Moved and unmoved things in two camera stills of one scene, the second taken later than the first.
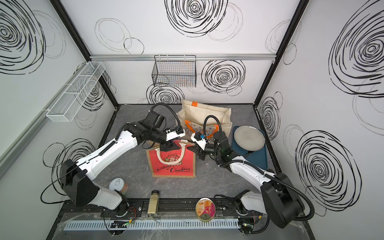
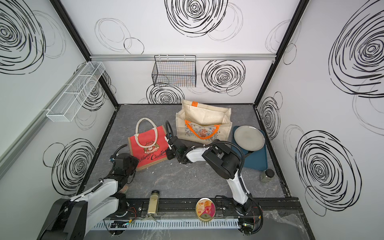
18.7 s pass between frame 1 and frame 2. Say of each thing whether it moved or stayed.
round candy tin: stayed
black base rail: stayed
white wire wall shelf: stayed
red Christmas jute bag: moved
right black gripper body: moved
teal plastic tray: stayed
